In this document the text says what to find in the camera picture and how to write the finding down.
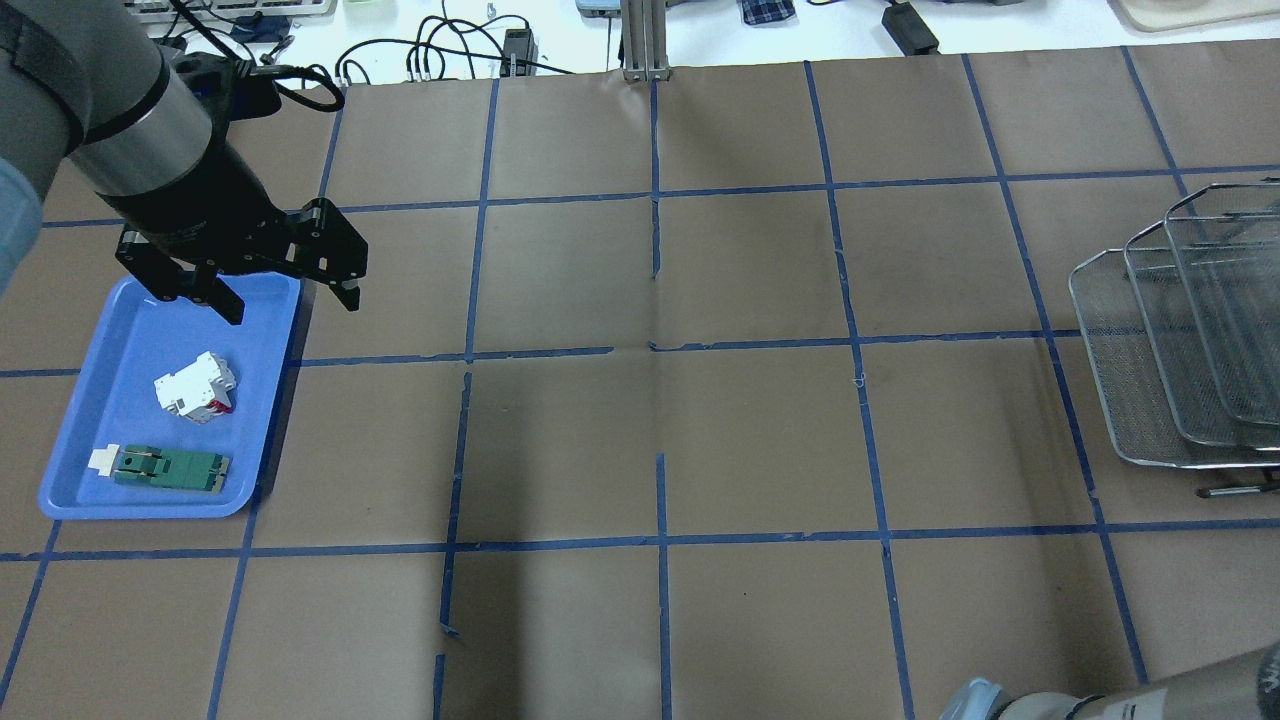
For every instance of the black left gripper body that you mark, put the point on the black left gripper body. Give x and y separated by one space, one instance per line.
192 210

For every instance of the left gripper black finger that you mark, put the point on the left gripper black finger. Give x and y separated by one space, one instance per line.
226 302
349 296

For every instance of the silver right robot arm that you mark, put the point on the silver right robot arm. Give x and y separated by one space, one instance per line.
1243 687

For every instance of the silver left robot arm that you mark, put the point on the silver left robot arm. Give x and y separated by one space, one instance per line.
148 132

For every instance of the white circuit breaker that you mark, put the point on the white circuit breaker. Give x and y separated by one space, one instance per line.
200 391

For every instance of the blue plastic tray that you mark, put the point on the blue plastic tray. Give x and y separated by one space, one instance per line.
137 340

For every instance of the green relay module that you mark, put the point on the green relay module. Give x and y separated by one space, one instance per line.
152 467

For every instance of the blue checkered cloth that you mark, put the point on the blue checkered cloth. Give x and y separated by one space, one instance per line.
756 13

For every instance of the black power adapter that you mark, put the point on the black power adapter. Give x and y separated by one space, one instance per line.
908 30

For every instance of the aluminium frame post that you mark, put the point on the aluminium frame post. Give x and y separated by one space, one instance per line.
644 41

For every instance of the wire mesh shelf rack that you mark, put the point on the wire mesh shelf rack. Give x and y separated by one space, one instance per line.
1180 329

